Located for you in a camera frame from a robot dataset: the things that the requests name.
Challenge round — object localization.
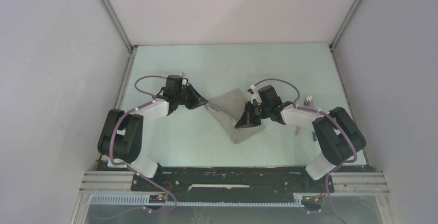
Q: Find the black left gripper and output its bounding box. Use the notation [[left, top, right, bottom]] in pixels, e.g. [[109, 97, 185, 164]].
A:
[[176, 84, 208, 110]]

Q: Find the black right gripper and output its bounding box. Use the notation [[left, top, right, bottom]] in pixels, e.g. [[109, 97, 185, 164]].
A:
[[236, 101, 271, 129]]

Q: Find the grey cloth napkin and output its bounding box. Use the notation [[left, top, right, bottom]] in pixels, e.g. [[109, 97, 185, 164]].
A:
[[205, 89, 265, 145]]

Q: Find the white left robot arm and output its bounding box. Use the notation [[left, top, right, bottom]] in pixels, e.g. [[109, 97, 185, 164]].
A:
[[97, 75, 208, 191]]

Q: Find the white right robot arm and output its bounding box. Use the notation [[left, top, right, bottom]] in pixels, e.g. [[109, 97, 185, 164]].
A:
[[235, 85, 366, 192]]

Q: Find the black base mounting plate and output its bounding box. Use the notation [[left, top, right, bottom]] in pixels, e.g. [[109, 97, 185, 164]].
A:
[[131, 166, 334, 203]]

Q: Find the right small circuit board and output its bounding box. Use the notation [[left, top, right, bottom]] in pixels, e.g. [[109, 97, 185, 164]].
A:
[[302, 197, 324, 204]]

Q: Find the small circuit board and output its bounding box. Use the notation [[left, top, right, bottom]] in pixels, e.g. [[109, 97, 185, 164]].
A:
[[148, 195, 167, 204], [302, 197, 324, 204]]

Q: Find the left small circuit board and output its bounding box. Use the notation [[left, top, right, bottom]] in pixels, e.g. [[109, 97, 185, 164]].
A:
[[148, 195, 167, 204]]

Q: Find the fork with pink handle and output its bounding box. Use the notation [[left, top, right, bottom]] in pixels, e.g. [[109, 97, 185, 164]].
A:
[[294, 95, 314, 137]]

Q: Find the knife with teal handle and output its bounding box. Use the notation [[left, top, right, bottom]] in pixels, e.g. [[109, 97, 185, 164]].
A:
[[310, 101, 317, 142]]

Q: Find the white slotted cable duct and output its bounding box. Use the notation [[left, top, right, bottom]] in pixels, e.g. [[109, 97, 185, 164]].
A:
[[90, 194, 304, 207]]

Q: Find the left aluminium frame post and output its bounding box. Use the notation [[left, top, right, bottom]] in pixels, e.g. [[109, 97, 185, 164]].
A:
[[100, 0, 134, 53]]

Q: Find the aluminium frame post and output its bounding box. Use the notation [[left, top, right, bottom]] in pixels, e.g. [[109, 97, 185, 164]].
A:
[[100, 0, 134, 53], [330, 0, 362, 52]]

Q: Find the right aluminium frame post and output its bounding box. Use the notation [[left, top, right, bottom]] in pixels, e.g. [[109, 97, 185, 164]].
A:
[[330, 0, 362, 52]]

